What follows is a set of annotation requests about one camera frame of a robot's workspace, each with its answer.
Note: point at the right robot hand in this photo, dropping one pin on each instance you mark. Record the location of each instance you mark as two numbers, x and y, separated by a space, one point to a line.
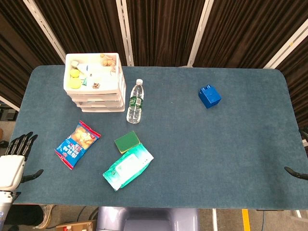
297 173

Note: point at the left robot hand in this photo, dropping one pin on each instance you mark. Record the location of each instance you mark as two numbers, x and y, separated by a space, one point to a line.
12 170

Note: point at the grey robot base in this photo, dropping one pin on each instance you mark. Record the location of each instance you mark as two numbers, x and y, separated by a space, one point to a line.
149 220

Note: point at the white drawer organizer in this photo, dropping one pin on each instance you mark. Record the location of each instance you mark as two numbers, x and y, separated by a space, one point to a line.
96 97

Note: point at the beige shoe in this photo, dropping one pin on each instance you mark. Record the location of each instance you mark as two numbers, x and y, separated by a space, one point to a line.
47 215

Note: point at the blue potato chip bag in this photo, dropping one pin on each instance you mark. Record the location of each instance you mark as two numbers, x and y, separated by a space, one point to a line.
74 146

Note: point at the brown cardboard box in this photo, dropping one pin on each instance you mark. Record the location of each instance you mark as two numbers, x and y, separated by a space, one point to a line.
74 226

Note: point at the white table leg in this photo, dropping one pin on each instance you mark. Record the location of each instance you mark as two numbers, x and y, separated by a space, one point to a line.
214 220

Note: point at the large yellow round lid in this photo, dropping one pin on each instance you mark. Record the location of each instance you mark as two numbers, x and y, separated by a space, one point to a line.
74 83

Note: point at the blue felt table mat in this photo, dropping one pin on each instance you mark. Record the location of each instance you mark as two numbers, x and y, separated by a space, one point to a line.
192 144

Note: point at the small green packet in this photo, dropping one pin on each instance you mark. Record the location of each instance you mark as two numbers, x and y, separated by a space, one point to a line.
85 81

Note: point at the blue toy building block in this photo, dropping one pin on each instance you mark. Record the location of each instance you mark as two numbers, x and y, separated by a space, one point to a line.
210 97

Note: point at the green wet wipes pack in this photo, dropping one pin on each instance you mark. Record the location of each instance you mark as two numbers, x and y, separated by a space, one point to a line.
127 167

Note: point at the small yellow round lid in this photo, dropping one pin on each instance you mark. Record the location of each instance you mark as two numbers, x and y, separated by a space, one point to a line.
74 73

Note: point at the green and yellow sponge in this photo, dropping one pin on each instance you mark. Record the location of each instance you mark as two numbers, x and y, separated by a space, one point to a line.
127 141

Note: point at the small brown metal clips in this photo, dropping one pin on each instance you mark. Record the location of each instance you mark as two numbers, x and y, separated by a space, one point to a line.
96 85

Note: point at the dark brown curtain panel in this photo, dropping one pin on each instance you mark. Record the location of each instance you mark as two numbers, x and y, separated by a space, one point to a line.
245 31
84 26
16 48
163 31

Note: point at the small pale green cup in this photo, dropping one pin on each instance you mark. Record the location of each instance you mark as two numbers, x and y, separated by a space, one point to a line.
75 63

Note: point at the clear plastic water bottle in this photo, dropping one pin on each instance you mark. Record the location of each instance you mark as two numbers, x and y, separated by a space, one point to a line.
135 106

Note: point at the pile of brown cookies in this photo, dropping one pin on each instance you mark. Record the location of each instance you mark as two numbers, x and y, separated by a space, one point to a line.
107 61

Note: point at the white partition frame post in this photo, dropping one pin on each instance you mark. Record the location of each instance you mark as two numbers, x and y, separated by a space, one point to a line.
199 36
45 29
286 48
125 33

